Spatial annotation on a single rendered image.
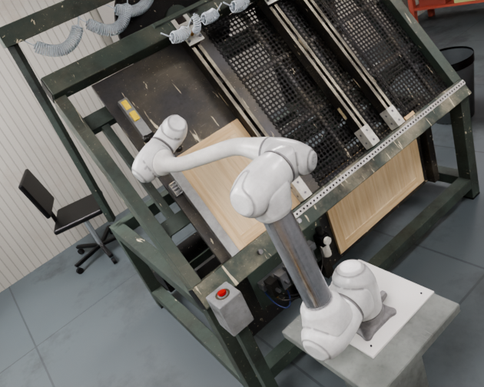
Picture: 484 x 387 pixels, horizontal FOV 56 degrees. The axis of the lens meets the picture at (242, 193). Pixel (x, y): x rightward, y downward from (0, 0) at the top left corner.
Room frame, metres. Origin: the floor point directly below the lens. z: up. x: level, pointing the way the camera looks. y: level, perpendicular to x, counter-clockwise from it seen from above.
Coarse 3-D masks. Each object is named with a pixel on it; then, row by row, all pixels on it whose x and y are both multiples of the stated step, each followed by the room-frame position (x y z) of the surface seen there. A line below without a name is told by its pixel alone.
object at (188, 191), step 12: (132, 108) 2.27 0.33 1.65; (132, 120) 2.23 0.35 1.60; (144, 132) 2.20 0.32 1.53; (180, 180) 2.05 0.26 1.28; (192, 192) 2.02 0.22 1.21; (192, 204) 2.00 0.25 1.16; (204, 204) 1.99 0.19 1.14; (204, 216) 1.95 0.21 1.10; (216, 228) 1.91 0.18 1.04; (228, 240) 1.88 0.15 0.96; (228, 252) 1.84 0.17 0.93
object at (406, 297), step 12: (384, 276) 1.45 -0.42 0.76; (396, 276) 1.43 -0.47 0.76; (384, 288) 1.39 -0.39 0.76; (396, 288) 1.37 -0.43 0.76; (408, 288) 1.34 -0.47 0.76; (420, 288) 1.32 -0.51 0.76; (384, 300) 1.33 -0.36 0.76; (396, 300) 1.31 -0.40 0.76; (408, 300) 1.28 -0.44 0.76; (420, 300) 1.26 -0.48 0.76; (396, 312) 1.25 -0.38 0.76; (408, 312) 1.23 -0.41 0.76; (384, 324) 1.22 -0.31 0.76; (396, 324) 1.20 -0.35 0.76; (360, 336) 1.21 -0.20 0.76; (384, 336) 1.17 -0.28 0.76; (360, 348) 1.16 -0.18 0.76; (372, 348) 1.14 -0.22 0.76
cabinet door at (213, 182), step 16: (224, 128) 2.28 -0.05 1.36; (240, 128) 2.29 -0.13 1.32; (208, 144) 2.21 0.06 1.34; (224, 160) 2.17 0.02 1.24; (240, 160) 2.18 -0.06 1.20; (192, 176) 2.10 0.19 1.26; (208, 176) 2.11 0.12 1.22; (224, 176) 2.11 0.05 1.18; (208, 192) 2.05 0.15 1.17; (224, 192) 2.06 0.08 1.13; (208, 208) 1.99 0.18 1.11; (224, 208) 2.00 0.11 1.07; (224, 224) 1.95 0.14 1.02; (240, 224) 1.96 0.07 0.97; (256, 224) 1.96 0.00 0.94; (240, 240) 1.90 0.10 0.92
